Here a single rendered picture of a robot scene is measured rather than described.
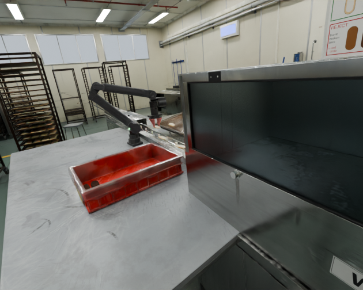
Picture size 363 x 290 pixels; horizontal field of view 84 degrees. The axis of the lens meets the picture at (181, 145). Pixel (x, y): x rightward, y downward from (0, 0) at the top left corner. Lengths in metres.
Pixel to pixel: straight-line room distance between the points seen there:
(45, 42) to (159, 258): 8.24
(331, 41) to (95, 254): 1.45
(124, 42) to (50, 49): 2.53
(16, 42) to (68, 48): 1.38
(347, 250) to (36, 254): 0.81
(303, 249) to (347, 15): 1.16
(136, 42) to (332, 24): 8.12
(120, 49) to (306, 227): 8.65
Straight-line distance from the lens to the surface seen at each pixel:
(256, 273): 0.77
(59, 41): 8.58
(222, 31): 6.33
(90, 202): 0.89
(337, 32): 1.44
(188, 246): 0.67
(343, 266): 0.53
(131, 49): 8.99
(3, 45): 8.61
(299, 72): 0.43
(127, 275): 0.64
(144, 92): 1.53
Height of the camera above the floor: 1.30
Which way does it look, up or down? 19 degrees down
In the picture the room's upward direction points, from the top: 6 degrees counter-clockwise
